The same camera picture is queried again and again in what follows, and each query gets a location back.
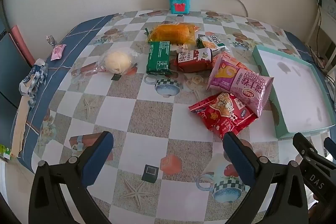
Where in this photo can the pink board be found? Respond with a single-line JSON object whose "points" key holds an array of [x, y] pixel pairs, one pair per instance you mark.
{"points": [[21, 43]]}

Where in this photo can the white shelf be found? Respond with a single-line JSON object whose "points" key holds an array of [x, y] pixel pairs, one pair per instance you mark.
{"points": [[326, 37]]}

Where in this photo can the silver candy wrapper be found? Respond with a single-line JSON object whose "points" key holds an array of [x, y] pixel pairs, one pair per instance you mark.
{"points": [[50, 39]]}

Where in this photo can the orange snack packet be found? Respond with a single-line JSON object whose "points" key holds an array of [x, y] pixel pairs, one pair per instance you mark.
{"points": [[231, 56]]}

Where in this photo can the round bun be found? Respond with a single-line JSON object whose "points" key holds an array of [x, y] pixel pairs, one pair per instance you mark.
{"points": [[118, 61]]}

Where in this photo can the orange cake packet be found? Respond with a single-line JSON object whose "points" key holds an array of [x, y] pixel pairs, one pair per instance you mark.
{"points": [[170, 32]]}

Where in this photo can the teal box with red clasp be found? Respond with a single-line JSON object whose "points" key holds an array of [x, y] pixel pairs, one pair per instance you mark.
{"points": [[179, 1]]}

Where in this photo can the teal tray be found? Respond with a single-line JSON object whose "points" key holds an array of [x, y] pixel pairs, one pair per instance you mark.
{"points": [[291, 92]]}

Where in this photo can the pink snack packet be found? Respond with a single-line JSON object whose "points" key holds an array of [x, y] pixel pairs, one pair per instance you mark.
{"points": [[241, 85]]}

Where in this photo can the printed checkered tablecloth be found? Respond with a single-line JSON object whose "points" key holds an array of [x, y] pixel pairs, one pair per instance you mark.
{"points": [[157, 113]]}

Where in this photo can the small pink candy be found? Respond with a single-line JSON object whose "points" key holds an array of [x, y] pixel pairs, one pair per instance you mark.
{"points": [[57, 52]]}

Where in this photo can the green wafer packet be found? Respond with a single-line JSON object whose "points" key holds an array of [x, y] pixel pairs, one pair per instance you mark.
{"points": [[157, 57]]}

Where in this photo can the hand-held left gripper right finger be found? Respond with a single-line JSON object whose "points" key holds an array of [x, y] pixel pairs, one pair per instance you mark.
{"points": [[239, 158]]}

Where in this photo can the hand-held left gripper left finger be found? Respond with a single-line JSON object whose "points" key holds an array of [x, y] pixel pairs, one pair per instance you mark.
{"points": [[97, 158]]}

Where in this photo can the red and white snack packet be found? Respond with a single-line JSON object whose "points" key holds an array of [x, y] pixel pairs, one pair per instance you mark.
{"points": [[194, 61]]}

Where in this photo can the large red snack packet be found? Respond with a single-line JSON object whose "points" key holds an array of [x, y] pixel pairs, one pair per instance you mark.
{"points": [[223, 113]]}

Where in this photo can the green and white snack packet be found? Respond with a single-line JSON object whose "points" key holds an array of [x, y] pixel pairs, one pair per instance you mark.
{"points": [[211, 43]]}

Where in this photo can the crumpled blue white wrapper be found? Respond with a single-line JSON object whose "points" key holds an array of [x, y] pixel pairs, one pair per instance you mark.
{"points": [[32, 79]]}

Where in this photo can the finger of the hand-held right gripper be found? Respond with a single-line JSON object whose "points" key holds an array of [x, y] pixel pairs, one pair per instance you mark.
{"points": [[330, 146], [304, 146]]}

